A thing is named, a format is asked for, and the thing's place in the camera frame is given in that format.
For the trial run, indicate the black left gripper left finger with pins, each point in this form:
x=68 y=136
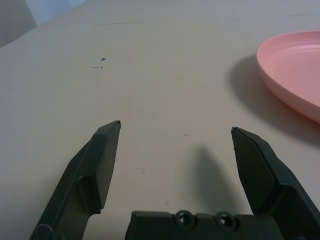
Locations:
x=85 y=175

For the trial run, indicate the pink plastic plate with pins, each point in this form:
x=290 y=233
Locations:
x=295 y=70

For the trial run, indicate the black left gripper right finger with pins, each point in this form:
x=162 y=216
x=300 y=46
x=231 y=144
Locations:
x=265 y=175

